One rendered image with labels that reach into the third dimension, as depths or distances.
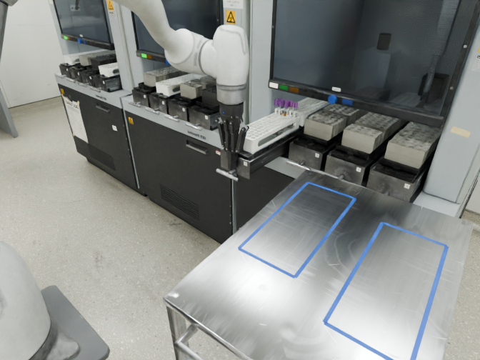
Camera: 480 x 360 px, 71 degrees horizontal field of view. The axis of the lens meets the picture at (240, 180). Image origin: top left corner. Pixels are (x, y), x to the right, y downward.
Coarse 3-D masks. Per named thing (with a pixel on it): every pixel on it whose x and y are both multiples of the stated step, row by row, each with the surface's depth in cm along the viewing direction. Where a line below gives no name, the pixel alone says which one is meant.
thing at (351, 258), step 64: (320, 192) 93; (256, 256) 72; (320, 256) 72; (384, 256) 72; (448, 256) 72; (192, 320) 59; (256, 320) 59; (320, 320) 59; (384, 320) 59; (448, 320) 59
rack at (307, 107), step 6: (300, 102) 144; (306, 102) 144; (312, 102) 144; (318, 102) 144; (324, 102) 144; (300, 108) 138; (306, 108) 138; (312, 108) 139; (318, 108) 139; (324, 108) 148; (300, 114) 132; (306, 114) 133; (312, 114) 147; (300, 120) 133
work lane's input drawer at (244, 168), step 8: (288, 136) 126; (296, 136) 129; (272, 144) 120; (280, 144) 122; (288, 144) 126; (224, 152) 117; (240, 152) 114; (248, 152) 114; (256, 152) 114; (264, 152) 117; (272, 152) 119; (280, 152) 124; (224, 160) 119; (240, 160) 113; (248, 160) 112; (256, 160) 113; (264, 160) 117; (272, 160) 121; (224, 168) 121; (240, 168) 115; (248, 168) 112; (256, 168) 115; (232, 176) 113; (248, 176) 114
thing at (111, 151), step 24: (48, 0) 219; (120, 24) 178; (72, 48) 231; (96, 48) 244; (120, 48) 186; (120, 72) 197; (72, 96) 233; (120, 96) 192; (96, 120) 223; (120, 120) 201; (96, 144) 239; (120, 144) 214; (120, 168) 229
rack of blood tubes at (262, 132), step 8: (264, 120) 126; (272, 120) 126; (280, 120) 126; (288, 120) 126; (296, 120) 129; (256, 128) 120; (264, 128) 120; (272, 128) 121; (280, 128) 121; (288, 128) 130; (296, 128) 131; (248, 136) 115; (256, 136) 115; (264, 136) 115; (272, 136) 127; (280, 136) 124; (248, 144) 113; (256, 144) 113; (264, 144) 117
